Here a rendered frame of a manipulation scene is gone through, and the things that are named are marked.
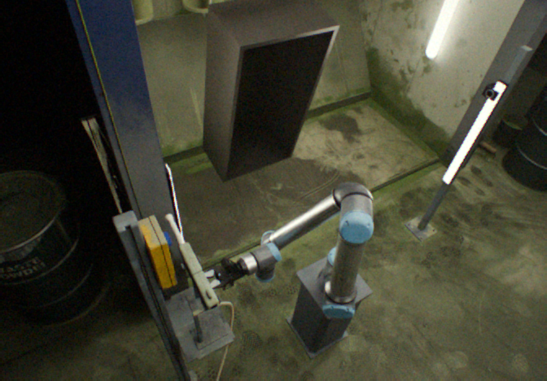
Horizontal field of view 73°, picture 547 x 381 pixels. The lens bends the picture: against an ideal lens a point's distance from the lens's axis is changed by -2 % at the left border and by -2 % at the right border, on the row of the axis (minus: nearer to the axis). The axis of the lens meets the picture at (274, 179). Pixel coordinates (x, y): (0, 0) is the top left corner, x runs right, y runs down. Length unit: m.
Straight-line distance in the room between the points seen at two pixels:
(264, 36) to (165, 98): 1.65
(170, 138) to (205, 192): 0.58
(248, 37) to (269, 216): 1.62
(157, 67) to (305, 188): 1.63
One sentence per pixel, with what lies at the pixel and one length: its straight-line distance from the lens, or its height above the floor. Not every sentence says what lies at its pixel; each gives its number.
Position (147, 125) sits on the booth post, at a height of 1.56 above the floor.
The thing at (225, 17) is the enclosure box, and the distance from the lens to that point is 2.03.
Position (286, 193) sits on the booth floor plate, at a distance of 3.27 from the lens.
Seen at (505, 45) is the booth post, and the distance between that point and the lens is 3.46.
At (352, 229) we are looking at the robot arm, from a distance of 1.35.
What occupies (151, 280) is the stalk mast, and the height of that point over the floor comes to 1.34.
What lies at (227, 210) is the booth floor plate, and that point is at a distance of 3.13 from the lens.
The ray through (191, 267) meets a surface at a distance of 1.57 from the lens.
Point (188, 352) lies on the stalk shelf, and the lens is 1.81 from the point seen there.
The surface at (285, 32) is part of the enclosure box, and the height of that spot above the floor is 1.64.
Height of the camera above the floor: 2.50
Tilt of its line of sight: 47 degrees down
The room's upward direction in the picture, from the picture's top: 6 degrees clockwise
